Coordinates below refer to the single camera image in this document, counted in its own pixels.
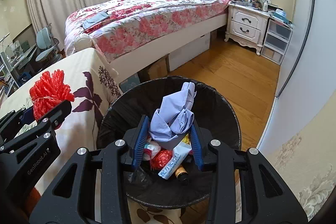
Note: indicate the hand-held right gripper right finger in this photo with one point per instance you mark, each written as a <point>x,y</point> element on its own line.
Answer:
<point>197,145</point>

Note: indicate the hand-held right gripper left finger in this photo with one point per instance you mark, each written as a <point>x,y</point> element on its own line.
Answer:
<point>140,142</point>

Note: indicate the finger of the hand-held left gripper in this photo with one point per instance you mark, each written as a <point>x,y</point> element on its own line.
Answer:
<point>61,111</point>
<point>27,114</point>

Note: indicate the yellow foam fruit net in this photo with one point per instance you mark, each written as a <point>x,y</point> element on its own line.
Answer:
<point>187,140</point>

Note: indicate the white plastic bag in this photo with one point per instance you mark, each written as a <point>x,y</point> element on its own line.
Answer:
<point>153,148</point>

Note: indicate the red foam fruit net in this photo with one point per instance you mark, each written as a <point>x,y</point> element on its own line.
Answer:
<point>50,92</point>

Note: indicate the red plastic bag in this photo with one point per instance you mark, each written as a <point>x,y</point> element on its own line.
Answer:
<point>162,158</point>

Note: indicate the grey milk powder sachet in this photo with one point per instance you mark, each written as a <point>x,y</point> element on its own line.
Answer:
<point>174,162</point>

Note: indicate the small brown glass bottle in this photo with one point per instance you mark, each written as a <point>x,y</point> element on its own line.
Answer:
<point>182,174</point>

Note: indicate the black trash bin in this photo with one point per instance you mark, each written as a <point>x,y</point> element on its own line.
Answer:
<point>218,113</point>

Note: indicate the floral tablecloth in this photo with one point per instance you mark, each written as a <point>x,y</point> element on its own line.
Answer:
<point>78,77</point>

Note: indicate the grey green flat box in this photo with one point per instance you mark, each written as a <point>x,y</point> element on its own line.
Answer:
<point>131,85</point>

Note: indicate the grey study desk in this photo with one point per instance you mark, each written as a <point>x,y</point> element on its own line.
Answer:
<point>18,56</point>

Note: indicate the cardboard box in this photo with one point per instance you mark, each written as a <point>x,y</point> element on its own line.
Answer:
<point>155,69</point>

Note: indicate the pale blue desk chair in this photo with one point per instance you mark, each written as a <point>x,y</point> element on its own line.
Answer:
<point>43,37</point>

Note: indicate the white storage box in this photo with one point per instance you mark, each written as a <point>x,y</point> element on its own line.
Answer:
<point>189,53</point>

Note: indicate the grey folded cloth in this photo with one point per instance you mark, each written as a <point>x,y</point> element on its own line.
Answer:
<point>95,19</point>

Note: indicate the clear plastic drawer unit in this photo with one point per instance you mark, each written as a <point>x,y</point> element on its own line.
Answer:
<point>275,41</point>

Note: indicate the white nightstand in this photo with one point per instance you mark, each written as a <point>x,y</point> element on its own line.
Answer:
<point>246,23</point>

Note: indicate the pink floral quilt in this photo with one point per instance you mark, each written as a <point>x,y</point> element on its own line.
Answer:
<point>157,11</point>

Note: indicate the grey fabric wardrobe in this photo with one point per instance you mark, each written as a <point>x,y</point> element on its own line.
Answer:
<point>302,56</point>

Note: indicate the blue box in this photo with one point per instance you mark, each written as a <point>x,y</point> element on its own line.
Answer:
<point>281,16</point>

